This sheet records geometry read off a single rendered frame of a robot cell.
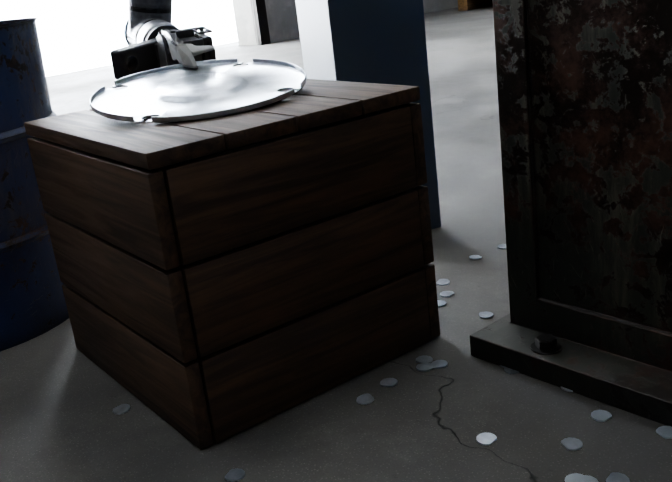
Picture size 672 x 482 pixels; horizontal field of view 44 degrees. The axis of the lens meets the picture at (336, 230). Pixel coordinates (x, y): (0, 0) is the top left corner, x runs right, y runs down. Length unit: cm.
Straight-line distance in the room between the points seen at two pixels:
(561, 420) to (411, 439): 17
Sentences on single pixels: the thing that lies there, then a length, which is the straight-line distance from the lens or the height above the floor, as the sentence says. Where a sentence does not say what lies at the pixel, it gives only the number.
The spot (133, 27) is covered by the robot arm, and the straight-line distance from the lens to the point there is 153.
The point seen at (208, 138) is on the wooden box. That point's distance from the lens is 89.
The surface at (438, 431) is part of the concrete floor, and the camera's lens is 96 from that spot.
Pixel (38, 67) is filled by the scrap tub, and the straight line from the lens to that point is 141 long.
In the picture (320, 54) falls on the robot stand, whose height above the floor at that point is 35.
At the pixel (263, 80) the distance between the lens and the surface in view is 115.
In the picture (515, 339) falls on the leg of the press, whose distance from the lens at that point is 108.
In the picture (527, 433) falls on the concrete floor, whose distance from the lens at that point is 95.
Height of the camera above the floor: 51
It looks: 18 degrees down
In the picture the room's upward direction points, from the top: 7 degrees counter-clockwise
